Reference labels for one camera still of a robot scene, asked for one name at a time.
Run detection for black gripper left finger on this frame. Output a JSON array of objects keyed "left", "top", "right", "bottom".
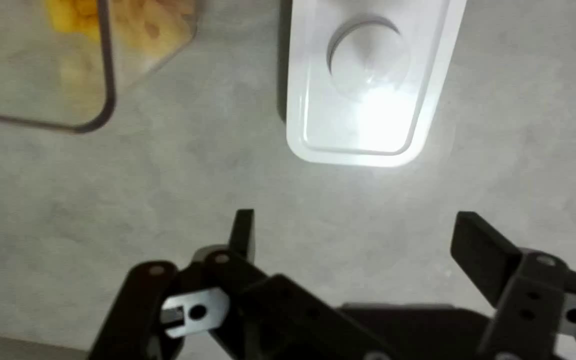
[{"left": 87, "top": 211, "right": 396, "bottom": 360}]

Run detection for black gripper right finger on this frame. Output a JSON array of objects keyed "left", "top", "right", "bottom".
[{"left": 449, "top": 212, "right": 576, "bottom": 360}]

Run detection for white square container lid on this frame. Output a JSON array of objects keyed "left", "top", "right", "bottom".
[{"left": 285, "top": 0, "right": 468, "bottom": 169}]

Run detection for clear plastic container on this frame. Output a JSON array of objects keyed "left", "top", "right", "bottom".
[{"left": 0, "top": 0, "right": 203, "bottom": 137}]

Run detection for orange snack pieces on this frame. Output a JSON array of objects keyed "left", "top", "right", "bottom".
[{"left": 43, "top": 0, "right": 198, "bottom": 71}]

